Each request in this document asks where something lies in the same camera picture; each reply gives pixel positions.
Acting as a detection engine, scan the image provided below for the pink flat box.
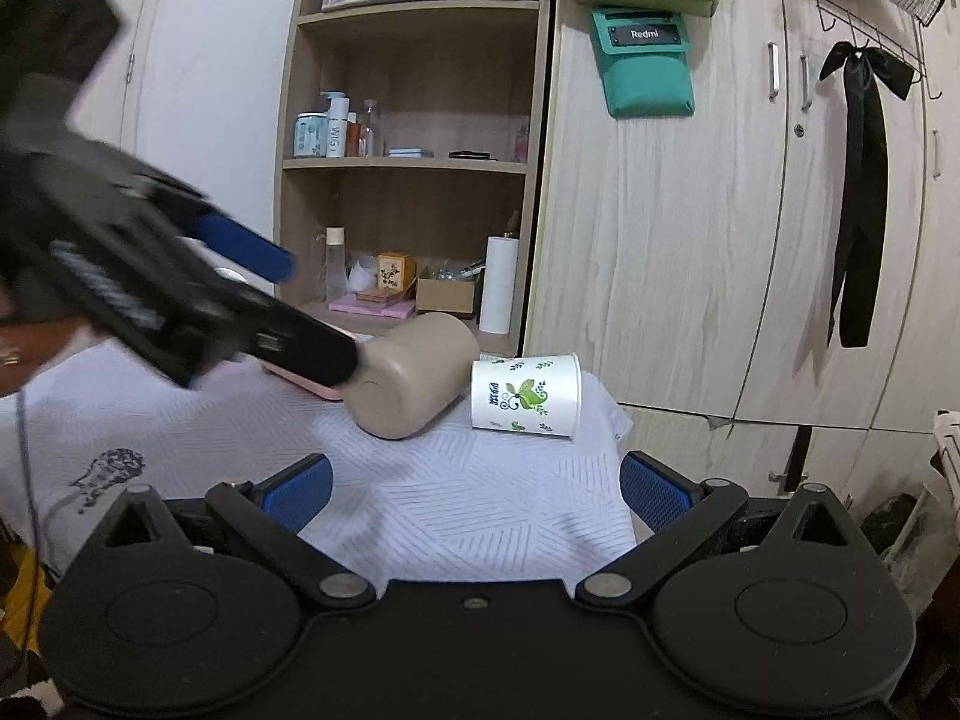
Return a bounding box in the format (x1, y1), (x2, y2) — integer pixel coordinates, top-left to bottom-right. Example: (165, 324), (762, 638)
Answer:
(327, 294), (416, 320)

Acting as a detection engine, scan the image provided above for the light wood wardrobe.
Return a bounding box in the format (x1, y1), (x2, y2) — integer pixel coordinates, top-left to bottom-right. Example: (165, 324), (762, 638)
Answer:
(524, 0), (934, 504)

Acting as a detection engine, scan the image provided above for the white door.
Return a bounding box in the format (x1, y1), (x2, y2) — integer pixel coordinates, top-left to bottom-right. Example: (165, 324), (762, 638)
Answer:
(68, 0), (160, 153)

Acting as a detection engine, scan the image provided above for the taupe brown plastic cup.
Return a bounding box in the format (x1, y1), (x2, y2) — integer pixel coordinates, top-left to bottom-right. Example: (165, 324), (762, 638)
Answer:
(342, 312), (480, 440)

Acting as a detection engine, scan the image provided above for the teal wipes canister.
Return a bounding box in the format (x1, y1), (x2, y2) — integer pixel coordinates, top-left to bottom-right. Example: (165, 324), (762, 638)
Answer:
(291, 112), (327, 158)

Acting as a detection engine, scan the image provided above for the white paper towel roll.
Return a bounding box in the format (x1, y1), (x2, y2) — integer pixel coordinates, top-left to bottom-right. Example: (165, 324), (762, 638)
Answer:
(478, 236), (519, 335)

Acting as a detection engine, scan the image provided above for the small cardboard box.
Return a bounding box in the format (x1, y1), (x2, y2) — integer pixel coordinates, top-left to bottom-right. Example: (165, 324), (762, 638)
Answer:
(415, 278), (478, 317)

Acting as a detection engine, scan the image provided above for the teal redmi pouch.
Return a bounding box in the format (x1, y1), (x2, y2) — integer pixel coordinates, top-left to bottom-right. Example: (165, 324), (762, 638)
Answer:
(590, 7), (695, 119)

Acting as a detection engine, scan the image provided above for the red liquid clear bottle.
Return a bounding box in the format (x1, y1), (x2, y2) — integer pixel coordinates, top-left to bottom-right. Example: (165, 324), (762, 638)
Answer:
(358, 99), (382, 158)

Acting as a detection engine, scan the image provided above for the white lotion bottle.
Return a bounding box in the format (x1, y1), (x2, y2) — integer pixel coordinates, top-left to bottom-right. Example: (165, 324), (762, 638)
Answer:
(325, 94), (350, 160)

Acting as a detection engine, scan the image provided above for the white cup green print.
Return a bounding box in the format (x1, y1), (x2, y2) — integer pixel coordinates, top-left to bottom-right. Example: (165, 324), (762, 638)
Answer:
(470, 355), (583, 439)

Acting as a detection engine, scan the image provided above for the small orange printed box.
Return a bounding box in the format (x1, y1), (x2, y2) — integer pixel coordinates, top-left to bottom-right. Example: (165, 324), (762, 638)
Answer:
(377, 252), (416, 294)

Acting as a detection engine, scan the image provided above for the wooden open shelf unit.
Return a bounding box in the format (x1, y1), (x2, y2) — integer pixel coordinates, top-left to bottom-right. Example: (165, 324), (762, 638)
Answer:
(275, 0), (555, 355)

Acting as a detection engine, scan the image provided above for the clear bottle white cap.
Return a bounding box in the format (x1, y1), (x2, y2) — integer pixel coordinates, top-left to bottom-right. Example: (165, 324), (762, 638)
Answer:
(324, 227), (347, 302)

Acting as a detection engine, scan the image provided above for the pink tumbler bottle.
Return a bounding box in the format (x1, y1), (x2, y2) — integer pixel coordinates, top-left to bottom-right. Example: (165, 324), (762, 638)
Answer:
(260, 327), (371, 401)

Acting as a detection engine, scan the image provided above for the person's left hand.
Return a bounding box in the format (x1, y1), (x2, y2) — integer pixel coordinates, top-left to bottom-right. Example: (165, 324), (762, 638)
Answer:
(0, 291), (104, 398)

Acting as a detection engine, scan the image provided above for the black ribbon bow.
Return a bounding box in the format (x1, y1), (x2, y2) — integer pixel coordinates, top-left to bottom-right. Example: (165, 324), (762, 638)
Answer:
(820, 41), (914, 349)

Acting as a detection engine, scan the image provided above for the white patterned tablecloth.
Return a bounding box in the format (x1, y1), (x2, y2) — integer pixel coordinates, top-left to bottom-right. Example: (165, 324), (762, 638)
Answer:
(2, 343), (636, 587)

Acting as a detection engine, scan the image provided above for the small pink bottle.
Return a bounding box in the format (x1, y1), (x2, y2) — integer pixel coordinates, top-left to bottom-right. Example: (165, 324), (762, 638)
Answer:
(512, 124), (529, 163)

